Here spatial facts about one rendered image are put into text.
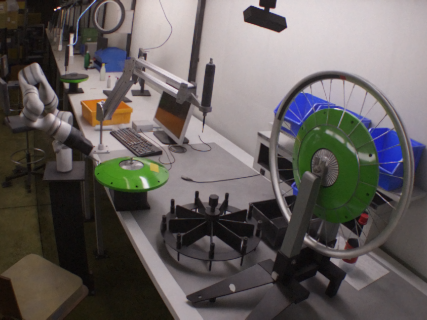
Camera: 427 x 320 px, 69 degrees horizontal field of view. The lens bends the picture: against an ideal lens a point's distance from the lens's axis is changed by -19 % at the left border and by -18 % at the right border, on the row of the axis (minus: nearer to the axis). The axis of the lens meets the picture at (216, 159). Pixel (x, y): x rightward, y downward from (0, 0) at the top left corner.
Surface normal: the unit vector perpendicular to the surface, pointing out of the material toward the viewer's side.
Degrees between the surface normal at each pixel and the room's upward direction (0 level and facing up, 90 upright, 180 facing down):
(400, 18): 90
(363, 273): 0
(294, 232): 87
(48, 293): 0
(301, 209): 87
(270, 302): 18
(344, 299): 0
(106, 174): 23
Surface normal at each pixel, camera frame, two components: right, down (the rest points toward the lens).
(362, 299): 0.12, -0.92
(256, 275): -0.15, -0.84
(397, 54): -0.88, 0.07
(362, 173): -0.57, 0.14
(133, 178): 0.22, -0.72
